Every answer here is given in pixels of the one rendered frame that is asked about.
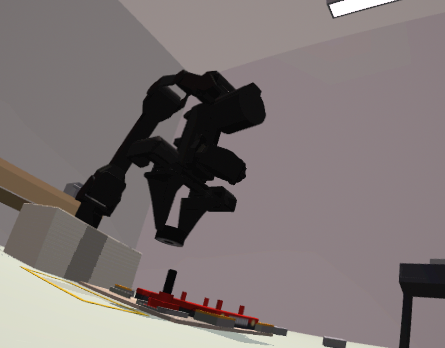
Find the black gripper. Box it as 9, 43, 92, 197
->
126, 128, 237, 238

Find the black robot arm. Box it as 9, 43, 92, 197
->
75, 69, 266, 229

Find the black wheel with grey hub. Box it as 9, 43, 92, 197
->
155, 225, 187, 247

